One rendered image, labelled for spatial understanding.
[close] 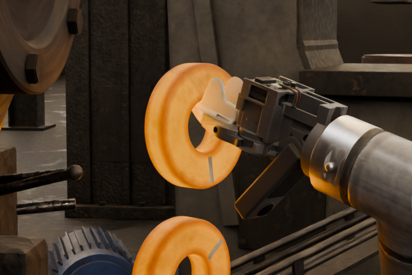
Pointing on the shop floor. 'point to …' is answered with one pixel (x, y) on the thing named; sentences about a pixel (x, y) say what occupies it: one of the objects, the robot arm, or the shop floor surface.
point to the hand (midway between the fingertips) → (198, 109)
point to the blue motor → (89, 254)
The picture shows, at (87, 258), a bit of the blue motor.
